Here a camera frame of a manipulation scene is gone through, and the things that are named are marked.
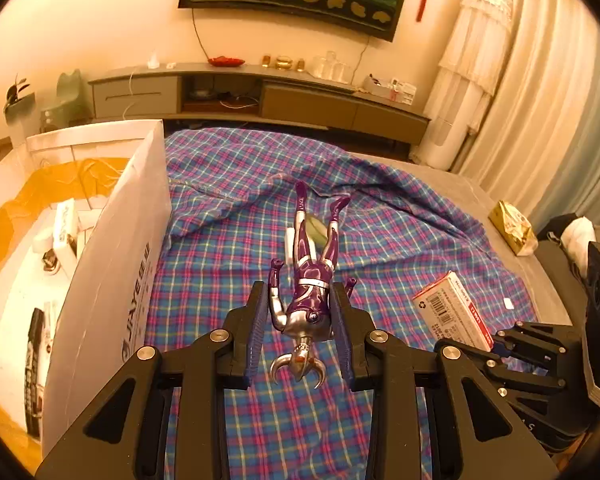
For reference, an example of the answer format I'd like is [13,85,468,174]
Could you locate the grey tv cabinet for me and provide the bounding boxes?
[87,62,433,148]

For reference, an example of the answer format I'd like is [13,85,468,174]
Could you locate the black white printed box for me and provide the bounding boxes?
[25,302,61,436]

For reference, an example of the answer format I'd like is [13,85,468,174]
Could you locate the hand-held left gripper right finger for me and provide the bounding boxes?
[330,282,561,480]

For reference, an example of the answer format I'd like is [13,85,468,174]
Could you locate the purple silver action figure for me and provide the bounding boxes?
[269,180,357,388]

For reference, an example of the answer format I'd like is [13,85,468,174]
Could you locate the blue plaid cloth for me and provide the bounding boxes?
[145,127,541,480]

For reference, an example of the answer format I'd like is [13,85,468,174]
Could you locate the pale yellow tissue pack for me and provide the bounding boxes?
[52,200,81,281]

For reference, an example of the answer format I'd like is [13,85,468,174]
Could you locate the white cable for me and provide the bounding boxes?
[125,72,137,121]

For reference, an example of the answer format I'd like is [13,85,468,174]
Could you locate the potted plant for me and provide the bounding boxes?
[2,74,33,126]

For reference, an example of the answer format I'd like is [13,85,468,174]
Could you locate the thin television cable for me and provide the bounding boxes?
[352,35,371,91]
[191,7,212,61]

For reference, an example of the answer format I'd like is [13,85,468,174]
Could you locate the dark bag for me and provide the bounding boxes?
[535,214,600,281]

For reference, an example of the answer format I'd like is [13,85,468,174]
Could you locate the pale curtain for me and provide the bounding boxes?
[455,0,600,241]

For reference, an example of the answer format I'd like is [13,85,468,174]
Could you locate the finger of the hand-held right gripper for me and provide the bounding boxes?
[472,354,589,402]
[495,320,589,362]

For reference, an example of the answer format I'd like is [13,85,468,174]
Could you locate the grey mattress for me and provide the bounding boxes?
[330,150,596,341]

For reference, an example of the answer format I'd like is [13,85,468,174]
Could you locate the lace covered air conditioner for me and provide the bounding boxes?
[422,0,513,171]

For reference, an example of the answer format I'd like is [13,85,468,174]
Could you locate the red white staples box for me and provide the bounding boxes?
[411,271,496,353]

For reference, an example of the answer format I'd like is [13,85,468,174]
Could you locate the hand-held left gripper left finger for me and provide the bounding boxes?
[35,280,268,480]

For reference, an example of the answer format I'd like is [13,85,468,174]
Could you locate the white red boxes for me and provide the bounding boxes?
[362,74,417,106]

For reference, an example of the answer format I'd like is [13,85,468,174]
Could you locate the crumpled golden packet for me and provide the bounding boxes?
[488,200,538,257]

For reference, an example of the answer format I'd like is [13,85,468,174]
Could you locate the yellow plastic liner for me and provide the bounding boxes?
[0,157,131,476]

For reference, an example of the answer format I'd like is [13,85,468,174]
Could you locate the green plastic chair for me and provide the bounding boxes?
[40,70,91,128]

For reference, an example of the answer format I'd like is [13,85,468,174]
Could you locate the small white yellow object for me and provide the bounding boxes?
[307,212,329,251]

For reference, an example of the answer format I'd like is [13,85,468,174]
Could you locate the white crumpled cloth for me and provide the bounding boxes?
[560,217,597,261]

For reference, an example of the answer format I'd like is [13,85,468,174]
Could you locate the group of clear glass cups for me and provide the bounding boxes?
[312,51,353,83]

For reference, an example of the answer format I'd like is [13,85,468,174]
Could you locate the black cable bundle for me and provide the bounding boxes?
[187,87,261,111]

